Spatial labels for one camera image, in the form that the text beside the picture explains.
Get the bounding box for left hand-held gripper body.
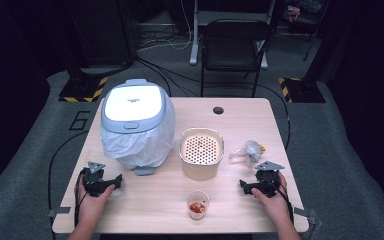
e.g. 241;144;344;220
81;161;112;197

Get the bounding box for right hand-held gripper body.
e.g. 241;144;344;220
255;160;286;198

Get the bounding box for clear plastic cup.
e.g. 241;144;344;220
186;190;210;221

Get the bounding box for tea dregs with date slices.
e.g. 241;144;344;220
189;201;207;215

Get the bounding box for person's right hand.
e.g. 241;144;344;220
251;171;291;223

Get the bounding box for person's left hand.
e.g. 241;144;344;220
78;179;116;228

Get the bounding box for crumpled clear plastic wrapper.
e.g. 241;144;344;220
228;139;267;168

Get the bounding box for white plastic trash bag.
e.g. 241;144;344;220
100;94;177;170

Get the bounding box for grey table clamp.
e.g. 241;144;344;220
293;206;317;225
47;206;72;219

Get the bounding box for beige strainer container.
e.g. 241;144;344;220
178;127;225;182

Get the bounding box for grey white pedal trash can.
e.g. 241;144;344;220
100;78;168;177

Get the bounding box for stand base with hazard tape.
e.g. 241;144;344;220
278;77;327;104
58;77;109;103

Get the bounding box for black folding chair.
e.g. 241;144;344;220
199;18;272;98

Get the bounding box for black cabinet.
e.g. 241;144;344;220
63;0;138;68

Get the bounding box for left hand-held gripper cable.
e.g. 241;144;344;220
74;169;89;228

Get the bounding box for hand-held gripper cable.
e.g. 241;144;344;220
267;173;295;225
74;169;89;228

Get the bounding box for right hand-held gripper cable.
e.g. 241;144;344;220
267;173;295;225

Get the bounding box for black floor cable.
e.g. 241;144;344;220
47;130;90;214

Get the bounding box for white floor cable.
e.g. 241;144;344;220
136;0;193;53

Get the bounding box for white desk frame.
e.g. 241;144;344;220
189;0;277;70

